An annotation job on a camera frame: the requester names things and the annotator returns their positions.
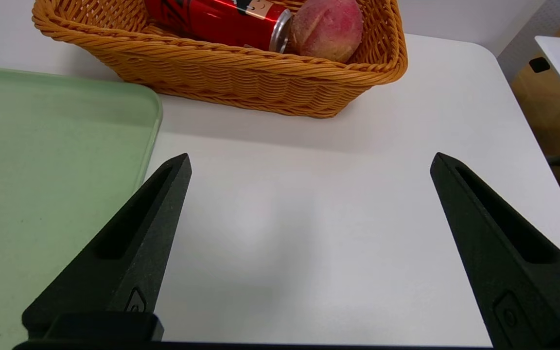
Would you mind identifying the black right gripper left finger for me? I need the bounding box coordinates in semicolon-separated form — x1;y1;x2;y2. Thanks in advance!
22;153;192;337

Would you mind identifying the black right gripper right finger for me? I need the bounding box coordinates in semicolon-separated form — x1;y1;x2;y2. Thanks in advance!
430;152;560;348

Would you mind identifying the orange wicker basket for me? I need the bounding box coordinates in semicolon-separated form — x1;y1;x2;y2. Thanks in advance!
32;0;408;119

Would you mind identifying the light green plastic tray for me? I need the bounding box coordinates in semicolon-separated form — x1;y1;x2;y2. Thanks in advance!
0;66;163;350

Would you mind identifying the red soda can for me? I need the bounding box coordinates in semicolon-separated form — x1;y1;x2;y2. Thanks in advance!
144;0;293;53

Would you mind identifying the pink peach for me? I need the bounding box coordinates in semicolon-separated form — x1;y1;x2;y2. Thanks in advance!
289;0;364;64

